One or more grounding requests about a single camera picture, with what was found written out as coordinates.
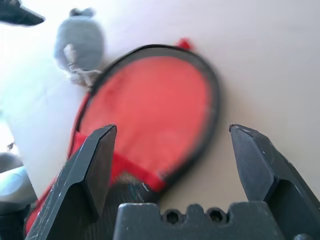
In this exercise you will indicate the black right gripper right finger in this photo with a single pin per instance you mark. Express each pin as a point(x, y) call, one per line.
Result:
point(265, 165)

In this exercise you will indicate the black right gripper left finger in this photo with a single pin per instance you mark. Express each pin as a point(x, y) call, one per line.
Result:
point(75, 180)

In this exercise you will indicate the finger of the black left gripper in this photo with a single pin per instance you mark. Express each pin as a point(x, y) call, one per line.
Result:
point(17, 12)

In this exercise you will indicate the grey plush ball zipper charm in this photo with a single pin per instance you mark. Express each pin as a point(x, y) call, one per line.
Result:
point(80, 40)

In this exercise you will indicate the red black paddle case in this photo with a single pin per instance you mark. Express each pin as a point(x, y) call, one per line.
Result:
point(212, 87)

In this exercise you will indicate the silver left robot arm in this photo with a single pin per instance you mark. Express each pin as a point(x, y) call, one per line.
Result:
point(12, 182)

